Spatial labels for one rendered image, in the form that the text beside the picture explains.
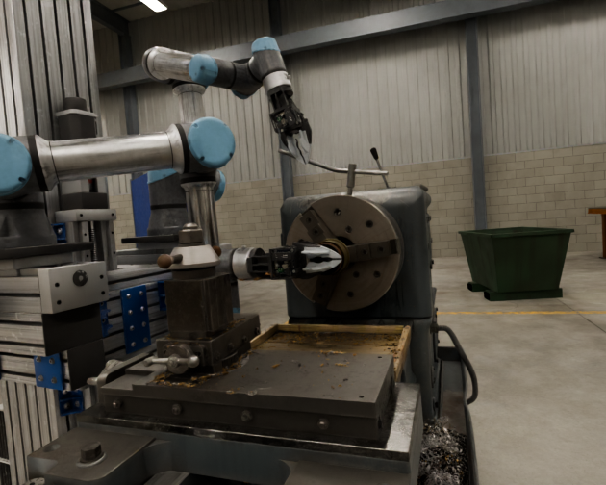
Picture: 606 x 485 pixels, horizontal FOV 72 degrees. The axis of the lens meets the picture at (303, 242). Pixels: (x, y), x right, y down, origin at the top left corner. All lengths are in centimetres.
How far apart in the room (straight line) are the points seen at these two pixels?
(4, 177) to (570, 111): 1139
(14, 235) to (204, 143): 45
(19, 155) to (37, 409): 79
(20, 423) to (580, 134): 1133
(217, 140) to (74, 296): 46
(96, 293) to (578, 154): 1111
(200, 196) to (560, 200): 1063
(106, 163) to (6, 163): 17
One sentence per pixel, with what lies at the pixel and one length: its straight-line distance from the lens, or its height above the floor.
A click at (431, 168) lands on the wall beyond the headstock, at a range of 1107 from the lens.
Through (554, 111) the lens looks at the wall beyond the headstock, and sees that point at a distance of 1162.
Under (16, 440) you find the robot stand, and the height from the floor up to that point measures 58.
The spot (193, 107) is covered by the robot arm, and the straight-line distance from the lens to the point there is 159.
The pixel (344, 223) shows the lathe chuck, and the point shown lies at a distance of 111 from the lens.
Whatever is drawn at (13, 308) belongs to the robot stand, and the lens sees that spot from 108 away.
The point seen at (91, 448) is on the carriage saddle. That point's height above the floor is 92.
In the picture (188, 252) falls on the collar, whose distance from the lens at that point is 61.
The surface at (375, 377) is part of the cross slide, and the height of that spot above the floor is 97.
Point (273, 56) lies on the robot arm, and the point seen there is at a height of 163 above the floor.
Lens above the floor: 118
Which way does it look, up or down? 3 degrees down
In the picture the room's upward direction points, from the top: 4 degrees counter-clockwise
